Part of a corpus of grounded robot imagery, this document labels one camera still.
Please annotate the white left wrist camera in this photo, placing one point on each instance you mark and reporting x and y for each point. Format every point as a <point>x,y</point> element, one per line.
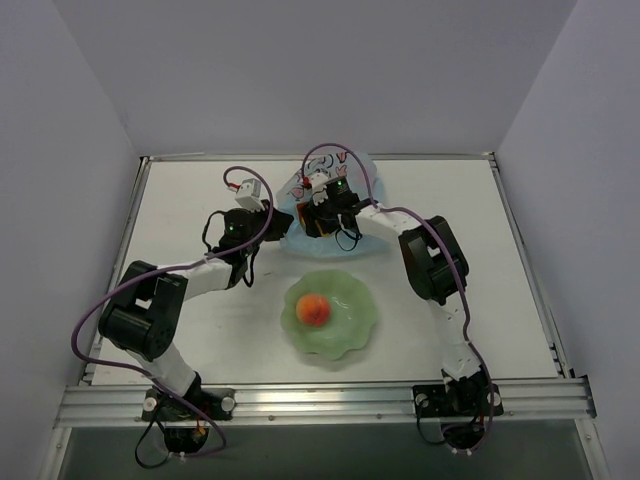
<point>248,195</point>

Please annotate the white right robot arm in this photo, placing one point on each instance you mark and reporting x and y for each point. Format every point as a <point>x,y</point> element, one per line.
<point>435,265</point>

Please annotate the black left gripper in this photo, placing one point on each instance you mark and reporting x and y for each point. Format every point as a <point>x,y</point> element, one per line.
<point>279,225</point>

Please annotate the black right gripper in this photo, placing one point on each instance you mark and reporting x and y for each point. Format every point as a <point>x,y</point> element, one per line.
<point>310,220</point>

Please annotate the pink fake peach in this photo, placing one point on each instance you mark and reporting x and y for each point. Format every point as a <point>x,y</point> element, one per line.
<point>313,310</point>

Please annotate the light blue plastic bag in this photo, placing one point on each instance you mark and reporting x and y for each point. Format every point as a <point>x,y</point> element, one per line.
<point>362,176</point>

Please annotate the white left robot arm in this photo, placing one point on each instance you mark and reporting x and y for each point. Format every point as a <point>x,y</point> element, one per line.
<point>142,317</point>

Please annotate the green scalloped glass bowl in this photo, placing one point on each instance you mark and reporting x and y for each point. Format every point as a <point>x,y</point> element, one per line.
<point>344,339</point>

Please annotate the aluminium front rail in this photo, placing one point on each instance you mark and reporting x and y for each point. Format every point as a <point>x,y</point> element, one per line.
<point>326,403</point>

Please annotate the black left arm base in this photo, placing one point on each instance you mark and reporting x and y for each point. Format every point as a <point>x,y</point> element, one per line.
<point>189,427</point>

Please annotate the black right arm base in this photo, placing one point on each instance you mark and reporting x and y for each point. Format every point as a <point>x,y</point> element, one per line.
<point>465,408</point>

